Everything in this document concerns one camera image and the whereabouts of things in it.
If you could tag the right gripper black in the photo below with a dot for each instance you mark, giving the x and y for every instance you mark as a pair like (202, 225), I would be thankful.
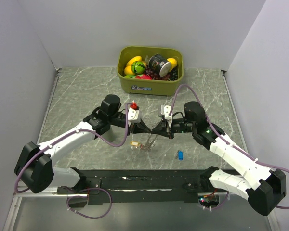
(165, 131)

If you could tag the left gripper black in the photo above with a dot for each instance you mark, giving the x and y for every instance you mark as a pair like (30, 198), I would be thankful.
(139, 128)

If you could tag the yellow tag key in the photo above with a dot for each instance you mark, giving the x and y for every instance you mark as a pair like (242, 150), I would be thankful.
(135, 145)

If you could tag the large keyring with small rings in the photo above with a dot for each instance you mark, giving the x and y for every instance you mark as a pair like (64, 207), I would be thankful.
(149, 143)

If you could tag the blue tag key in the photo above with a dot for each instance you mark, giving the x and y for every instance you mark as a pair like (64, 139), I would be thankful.
(180, 155)

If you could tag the olive green plastic bin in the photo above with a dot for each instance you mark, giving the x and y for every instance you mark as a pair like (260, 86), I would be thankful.
(146, 86)

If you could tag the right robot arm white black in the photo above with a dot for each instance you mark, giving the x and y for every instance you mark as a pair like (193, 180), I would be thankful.
(261, 186)

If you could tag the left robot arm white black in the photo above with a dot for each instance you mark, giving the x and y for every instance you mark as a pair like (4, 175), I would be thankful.
(35, 166)

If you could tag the grey bottle with beige cap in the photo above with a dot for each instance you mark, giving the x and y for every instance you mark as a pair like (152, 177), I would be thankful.
(109, 135)

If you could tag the red toy fruit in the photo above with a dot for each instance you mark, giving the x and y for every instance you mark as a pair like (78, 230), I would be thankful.
(143, 76)

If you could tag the dark grapes bunch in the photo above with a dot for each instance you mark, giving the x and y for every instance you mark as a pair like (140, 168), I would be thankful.
(171, 76)

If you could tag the green watermelon toy ball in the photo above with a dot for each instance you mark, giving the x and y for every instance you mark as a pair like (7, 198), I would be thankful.
(138, 67)

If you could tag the yellow toy mango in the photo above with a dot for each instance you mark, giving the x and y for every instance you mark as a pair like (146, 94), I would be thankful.
(134, 59)

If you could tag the black paper cup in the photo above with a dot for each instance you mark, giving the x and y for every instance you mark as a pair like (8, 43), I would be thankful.
(159, 64)

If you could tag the yellow toy lemon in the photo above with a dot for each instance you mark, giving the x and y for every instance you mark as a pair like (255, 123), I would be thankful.
(173, 62)

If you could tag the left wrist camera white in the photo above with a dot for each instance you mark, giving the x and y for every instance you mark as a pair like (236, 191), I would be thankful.
(134, 114)

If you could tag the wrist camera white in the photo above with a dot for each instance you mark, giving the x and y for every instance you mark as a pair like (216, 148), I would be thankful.
(134, 114)
(165, 112)

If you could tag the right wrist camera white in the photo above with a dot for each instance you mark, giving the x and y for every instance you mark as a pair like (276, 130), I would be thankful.
(165, 112)

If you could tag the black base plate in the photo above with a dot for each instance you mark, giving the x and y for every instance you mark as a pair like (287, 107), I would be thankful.
(134, 186)

